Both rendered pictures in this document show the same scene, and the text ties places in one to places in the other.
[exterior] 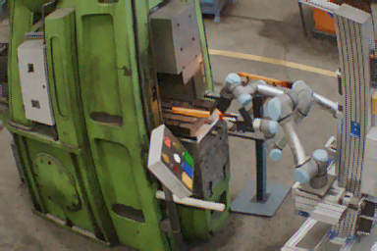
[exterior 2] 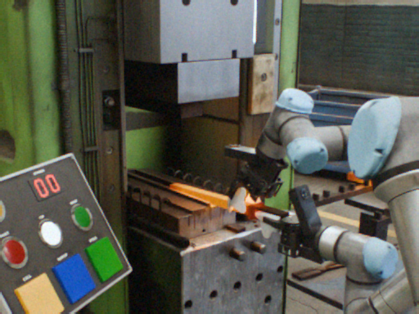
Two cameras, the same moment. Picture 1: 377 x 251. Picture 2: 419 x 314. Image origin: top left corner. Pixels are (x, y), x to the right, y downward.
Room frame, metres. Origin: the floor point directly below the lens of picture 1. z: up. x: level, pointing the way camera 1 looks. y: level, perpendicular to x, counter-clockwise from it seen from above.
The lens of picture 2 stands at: (2.58, -0.51, 1.50)
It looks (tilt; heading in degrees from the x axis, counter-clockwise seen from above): 18 degrees down; 20
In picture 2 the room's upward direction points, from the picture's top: straight up
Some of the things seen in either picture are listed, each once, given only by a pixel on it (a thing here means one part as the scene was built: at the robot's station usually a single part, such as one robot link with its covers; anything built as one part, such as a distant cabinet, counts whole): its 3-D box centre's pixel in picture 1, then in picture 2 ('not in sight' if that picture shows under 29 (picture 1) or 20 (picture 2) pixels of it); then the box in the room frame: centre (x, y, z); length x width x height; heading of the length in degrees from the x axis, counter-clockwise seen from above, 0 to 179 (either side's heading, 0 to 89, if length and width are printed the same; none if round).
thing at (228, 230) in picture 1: (216, 233); not in sight; (3.99, -0.10, 0.01); 0.58 x 0.39 x 0.01; 149
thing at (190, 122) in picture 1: (166, 117); (160, 199); (4.13, 0.12, 0.96); 0.42 x 0.20 x 0.09; 59
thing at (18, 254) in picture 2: not in sight; (14, 252); (3.39, 0.09, 1.09); 0.05 x 0.03 x 0.04; 149
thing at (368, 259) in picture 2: (269, 126); (366, 256); (3.79, -0.47, 1.00); 0.11 x 0.08 x 0.09; 59
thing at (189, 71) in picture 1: (159, 66); (159, 73); (4.13, 0.12, 1.32); 0.42 x 0.20 x 0.10; 59
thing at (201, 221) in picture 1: (184, 202); not in sight; (4.18, 0.10, 0.23); 0.55 x 0.37 x 0.47; 59
